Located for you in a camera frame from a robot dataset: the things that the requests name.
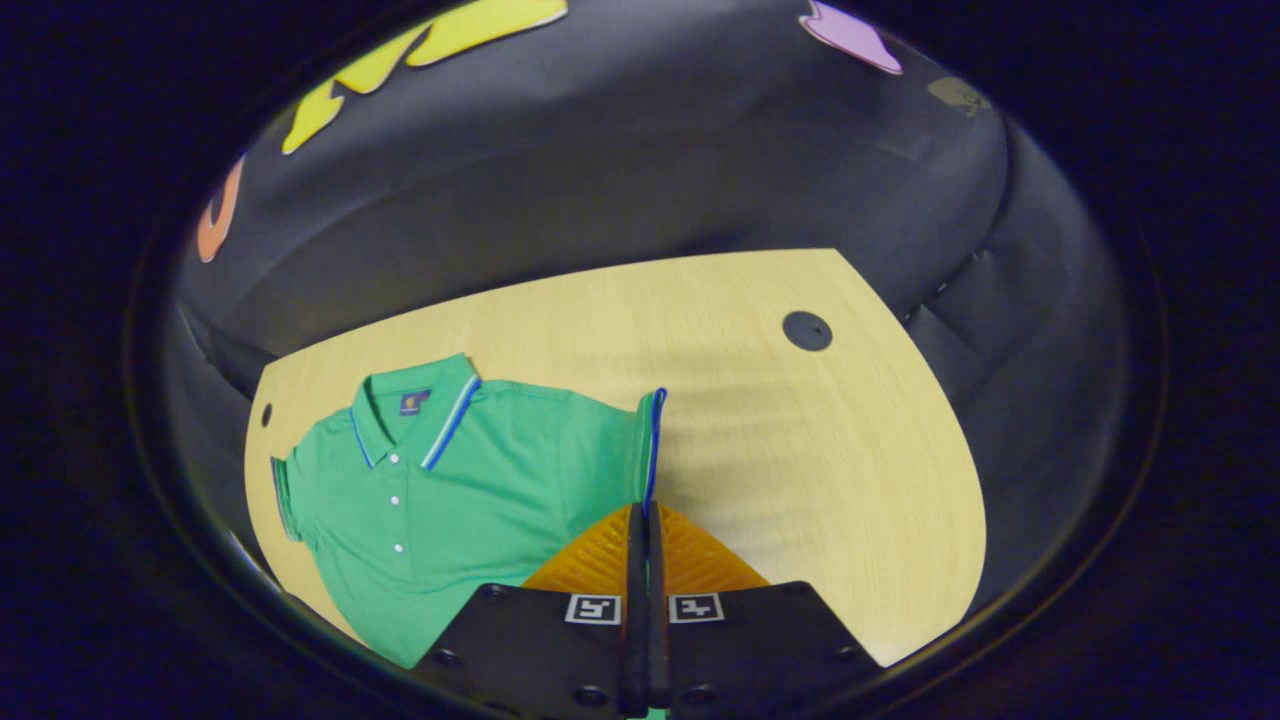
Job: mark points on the green T-shirt with collar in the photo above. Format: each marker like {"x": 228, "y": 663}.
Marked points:
{"x": 480, "y": 500}

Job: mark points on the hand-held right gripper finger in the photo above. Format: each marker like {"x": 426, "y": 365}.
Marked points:
{"x": 657, "y": 620}
{"x": 636, "y": 620}

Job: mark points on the black backdrop cloth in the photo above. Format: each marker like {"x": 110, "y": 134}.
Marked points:
{"x": 650, "y": 170}

